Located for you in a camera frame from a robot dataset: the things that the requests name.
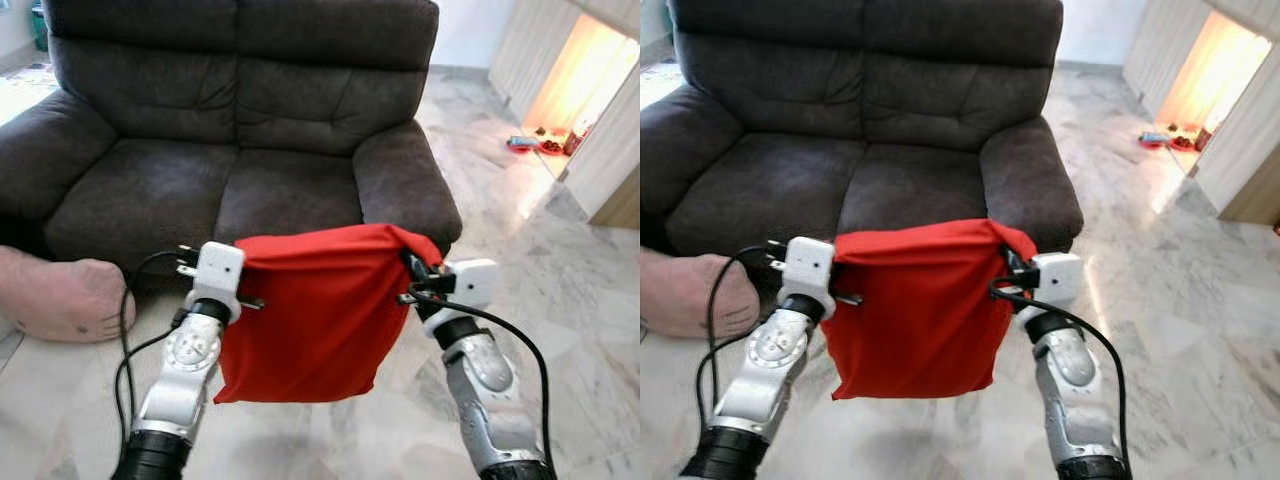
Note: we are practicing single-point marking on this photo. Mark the red pillow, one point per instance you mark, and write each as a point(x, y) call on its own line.
point(320, 320)
point(920, 320)

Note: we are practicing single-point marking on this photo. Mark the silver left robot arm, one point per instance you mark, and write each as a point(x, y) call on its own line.
point(185, 370)
point(770, 370)

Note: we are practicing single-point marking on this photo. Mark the dark grey fabric sofa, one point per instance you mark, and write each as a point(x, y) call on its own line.
point(850, 130)
point(200, 130)

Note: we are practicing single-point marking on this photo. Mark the blue and red bowl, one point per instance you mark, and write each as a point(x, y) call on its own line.
point(520, 144)
point(1153, 139)

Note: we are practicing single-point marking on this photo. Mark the brown container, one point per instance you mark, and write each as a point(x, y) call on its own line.
point(1203, 138)
point(574, 140)

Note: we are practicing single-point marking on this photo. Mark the light wood cabinet panel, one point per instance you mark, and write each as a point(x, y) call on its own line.
point(1240, 150)
point(605, 150)

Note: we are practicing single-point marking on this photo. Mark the white slatted cabinet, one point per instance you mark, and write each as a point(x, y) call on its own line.
point(525, 55)
point(1160, 50)

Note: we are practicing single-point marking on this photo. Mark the teal plastic chair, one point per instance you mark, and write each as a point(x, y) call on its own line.
point(39, 25)

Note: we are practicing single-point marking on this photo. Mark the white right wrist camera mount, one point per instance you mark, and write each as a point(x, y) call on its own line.
point(1060, 278)
point(472, 282)

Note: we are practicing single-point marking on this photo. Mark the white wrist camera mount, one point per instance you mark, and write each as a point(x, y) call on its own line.
point(218, 268)
point(808, 265)
point(472, 282)
point(1060, 278)

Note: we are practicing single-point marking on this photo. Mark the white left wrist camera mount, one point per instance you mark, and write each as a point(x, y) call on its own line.
point(808, 265)
point(218, 268)

